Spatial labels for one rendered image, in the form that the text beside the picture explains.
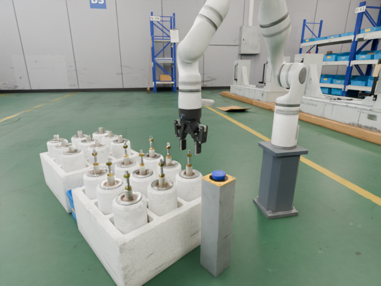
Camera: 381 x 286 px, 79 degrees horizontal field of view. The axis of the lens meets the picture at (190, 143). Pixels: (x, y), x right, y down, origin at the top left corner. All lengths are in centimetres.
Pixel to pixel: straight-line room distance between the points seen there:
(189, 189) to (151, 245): 21
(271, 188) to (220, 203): 43
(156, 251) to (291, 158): 62
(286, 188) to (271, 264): 32
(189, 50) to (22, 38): 711
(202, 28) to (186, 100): 20
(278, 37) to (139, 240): 76
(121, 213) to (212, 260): 31
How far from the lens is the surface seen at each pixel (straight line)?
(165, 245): 78
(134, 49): 711
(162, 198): 73
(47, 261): 98
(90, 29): 726
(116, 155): 123
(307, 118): 311
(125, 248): 69
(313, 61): 357
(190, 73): 71
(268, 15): 84
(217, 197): 64
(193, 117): 72
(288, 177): 104
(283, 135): 98
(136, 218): 69
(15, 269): 101
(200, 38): 71
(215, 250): 75
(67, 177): 112
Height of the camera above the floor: 61
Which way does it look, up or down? 18 degrees down
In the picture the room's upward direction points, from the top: straight up
